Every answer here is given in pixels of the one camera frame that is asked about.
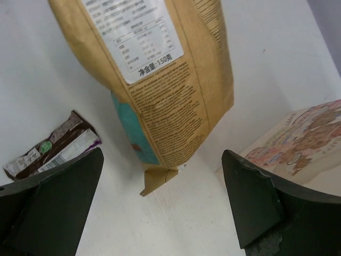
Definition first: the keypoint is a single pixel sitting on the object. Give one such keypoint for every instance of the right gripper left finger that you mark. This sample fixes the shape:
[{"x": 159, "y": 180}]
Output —
[{"x": 45, "y": 214}]

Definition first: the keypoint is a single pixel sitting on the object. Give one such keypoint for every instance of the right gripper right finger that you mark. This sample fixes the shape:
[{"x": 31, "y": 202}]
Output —
[{"x": 274, "y": 216}]

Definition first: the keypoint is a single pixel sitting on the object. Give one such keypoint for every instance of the large brown snack bag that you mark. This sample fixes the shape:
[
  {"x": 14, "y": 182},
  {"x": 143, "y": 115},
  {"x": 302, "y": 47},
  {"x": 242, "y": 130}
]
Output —
[{"x": 168, "y": 68}]

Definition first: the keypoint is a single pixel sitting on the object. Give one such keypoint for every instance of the cream paper bag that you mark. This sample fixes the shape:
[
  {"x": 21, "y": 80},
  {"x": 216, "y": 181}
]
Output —
[{"x": 304, "y": 147}]

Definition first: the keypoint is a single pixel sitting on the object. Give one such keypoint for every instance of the brown chocolate bar wrapper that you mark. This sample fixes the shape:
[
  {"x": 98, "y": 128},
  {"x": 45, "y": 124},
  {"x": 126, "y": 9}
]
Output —
[{"x": 72, "y": 138}]

